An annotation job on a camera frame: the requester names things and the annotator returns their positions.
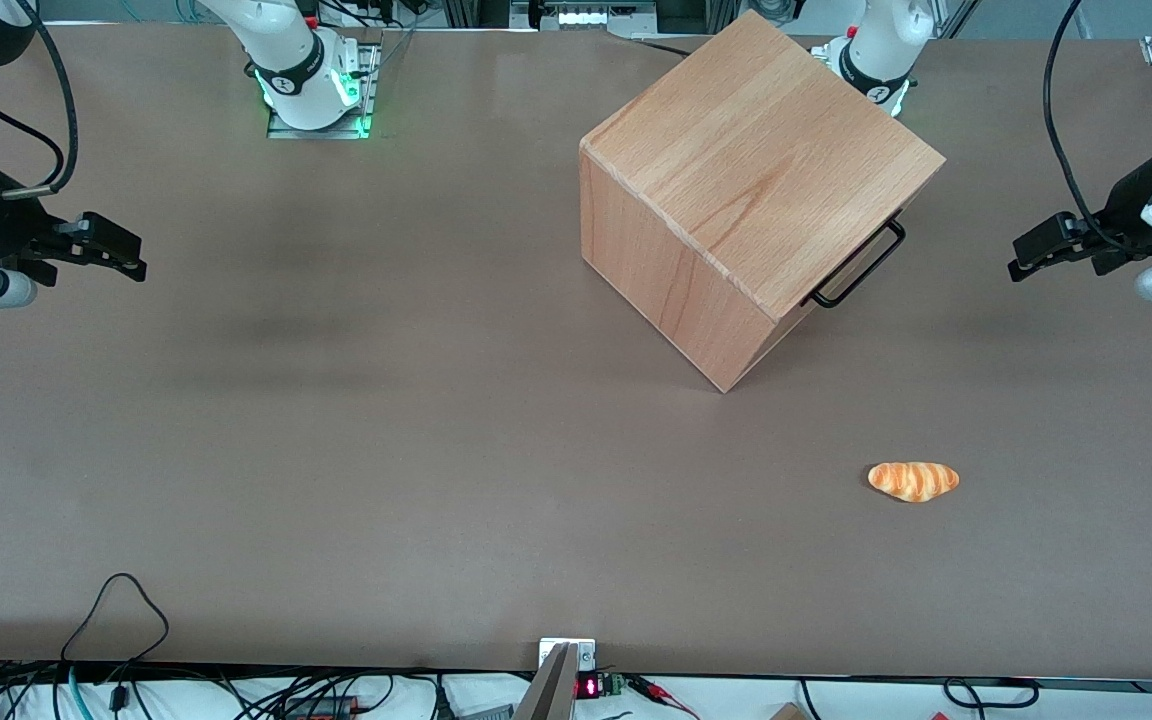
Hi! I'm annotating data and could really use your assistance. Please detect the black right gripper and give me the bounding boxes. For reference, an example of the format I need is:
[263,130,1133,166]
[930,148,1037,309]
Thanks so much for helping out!
[0,168,149,288]

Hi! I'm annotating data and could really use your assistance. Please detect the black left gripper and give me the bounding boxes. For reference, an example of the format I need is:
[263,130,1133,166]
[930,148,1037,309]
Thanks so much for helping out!
[1007,150,1152,284]

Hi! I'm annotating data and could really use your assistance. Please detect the wooden drawer with black handle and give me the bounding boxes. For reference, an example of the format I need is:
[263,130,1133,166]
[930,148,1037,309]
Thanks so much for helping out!
[810,218,907,310]

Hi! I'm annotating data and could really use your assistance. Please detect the light wooden drawer cabinet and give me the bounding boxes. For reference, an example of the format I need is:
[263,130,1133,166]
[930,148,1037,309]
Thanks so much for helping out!
[579,10,947,394]

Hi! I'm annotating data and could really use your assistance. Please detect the orange striped toy bread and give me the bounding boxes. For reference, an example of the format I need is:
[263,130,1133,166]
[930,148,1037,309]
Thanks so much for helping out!
[867,461,961,503]

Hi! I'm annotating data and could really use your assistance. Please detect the orange and black device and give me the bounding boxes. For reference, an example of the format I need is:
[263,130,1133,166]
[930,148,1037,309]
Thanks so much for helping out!
[284,694,369,720]

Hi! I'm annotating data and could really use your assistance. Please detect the red and black clip leads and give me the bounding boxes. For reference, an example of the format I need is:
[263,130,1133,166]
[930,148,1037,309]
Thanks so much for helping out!
[624,674,702,719]

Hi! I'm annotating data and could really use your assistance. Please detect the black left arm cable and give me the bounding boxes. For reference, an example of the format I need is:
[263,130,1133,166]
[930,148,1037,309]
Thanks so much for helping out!
[1042,0,1099,227]

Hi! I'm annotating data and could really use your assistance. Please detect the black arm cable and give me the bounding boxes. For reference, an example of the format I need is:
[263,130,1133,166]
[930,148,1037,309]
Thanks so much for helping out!
[0,0,80,197]
[1042,0,1099,227]

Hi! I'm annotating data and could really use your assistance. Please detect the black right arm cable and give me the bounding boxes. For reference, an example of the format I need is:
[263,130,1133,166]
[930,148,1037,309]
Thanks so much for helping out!
[0,0,80,197]

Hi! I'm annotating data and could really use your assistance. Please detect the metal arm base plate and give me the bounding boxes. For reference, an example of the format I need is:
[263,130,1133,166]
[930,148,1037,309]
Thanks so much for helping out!
[266,33,383,140]

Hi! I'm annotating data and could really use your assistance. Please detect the black looped table cable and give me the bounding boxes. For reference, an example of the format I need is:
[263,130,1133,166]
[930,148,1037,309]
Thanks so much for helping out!
[60,572,171,669]

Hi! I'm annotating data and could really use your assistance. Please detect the black coiled edge cable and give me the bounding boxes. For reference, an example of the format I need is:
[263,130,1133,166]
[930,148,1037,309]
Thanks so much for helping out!
[942,677,1041,710]

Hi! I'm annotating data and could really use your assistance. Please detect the grey metal camera mount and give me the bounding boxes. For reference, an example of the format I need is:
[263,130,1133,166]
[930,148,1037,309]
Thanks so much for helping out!
[513,637,598,720]

